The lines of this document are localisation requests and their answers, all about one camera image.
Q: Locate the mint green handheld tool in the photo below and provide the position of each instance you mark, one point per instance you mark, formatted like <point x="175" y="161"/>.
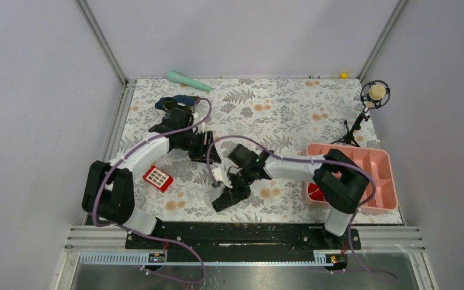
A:
<point x="177" y="78"/>

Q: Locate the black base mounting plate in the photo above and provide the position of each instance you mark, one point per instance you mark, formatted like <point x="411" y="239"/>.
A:
<point x="242" y="239"/>

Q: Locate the black striped underwear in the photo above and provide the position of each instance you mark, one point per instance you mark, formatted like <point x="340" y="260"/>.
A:
<point x="231" y="196"/>

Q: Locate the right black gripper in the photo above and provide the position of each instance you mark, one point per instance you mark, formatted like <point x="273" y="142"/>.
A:
<point x="231" y="176"/>

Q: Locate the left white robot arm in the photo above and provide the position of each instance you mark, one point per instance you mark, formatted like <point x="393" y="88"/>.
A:
<point x="109" y="189"/>

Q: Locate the pink compartment organizer tray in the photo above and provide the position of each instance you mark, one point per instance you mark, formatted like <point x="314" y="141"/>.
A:
<point x="375" y="162"/>

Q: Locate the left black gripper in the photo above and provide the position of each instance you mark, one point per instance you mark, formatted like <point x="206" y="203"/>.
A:
<point x="201" y="155"/>

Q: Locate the grey slotted cable duct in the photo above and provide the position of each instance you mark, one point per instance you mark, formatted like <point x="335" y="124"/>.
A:
<point x="313" y="258"/>

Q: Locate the blue striped underwear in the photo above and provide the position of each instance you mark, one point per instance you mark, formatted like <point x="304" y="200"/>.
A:
<point x="177" y="103"/>

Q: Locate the floral patterned table mat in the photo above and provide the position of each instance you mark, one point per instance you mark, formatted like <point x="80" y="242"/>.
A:
<point x="284" y="115"/>

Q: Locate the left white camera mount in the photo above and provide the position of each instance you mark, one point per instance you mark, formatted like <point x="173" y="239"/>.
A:
<point x="199" y="123"/>

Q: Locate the red white calculator toy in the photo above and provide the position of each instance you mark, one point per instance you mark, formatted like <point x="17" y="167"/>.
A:
<point x="158" y="178"/>

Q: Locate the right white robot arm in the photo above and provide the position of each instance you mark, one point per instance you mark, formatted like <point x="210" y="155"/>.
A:
<point x="342" y="182"/>

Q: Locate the black microphone with stand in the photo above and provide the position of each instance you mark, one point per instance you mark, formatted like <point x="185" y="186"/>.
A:
<point x="373" y="95"/>

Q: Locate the red rolled underwear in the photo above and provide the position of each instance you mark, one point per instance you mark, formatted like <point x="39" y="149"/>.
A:
<point x="315" y="193"/>

